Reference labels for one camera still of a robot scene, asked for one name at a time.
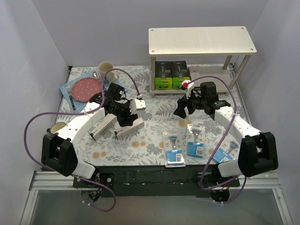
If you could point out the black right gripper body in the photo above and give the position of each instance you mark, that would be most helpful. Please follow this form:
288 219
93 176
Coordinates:
188 104

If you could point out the silver spoon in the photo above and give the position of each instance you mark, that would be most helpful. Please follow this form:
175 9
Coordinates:
97 76

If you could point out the black green Gillette Labs box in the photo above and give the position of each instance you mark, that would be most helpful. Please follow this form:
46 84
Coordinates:
163 75

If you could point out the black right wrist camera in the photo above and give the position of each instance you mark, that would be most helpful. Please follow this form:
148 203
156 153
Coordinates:
209 91

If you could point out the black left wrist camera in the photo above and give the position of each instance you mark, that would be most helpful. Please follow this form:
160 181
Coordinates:
114 91

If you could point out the clear blue razor blister pack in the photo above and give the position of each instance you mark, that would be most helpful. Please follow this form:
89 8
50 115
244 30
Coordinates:
173 149

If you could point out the blue checked cloth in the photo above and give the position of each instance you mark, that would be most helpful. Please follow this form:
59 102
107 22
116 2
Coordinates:
76 74

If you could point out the cream enamel cup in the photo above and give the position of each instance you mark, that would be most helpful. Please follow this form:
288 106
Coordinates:
56 127

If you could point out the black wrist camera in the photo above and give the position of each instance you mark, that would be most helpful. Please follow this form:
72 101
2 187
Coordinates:
114 91
209 91

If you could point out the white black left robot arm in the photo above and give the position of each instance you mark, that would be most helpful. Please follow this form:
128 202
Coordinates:
58 149

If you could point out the beige ceramic mug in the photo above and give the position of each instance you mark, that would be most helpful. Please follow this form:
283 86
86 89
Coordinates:
105 69

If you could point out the pink dotted plate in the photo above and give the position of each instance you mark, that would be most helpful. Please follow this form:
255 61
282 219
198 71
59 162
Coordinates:
84 89

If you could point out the silver fork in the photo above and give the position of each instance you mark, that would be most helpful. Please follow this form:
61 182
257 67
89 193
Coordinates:
68 89

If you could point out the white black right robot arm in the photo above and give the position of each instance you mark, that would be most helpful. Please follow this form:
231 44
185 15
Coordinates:
258 151

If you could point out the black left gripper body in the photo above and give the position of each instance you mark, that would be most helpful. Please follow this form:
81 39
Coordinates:
126 116

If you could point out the white Harry's box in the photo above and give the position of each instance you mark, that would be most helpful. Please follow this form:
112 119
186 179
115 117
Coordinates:
125 131
208 75
108 121

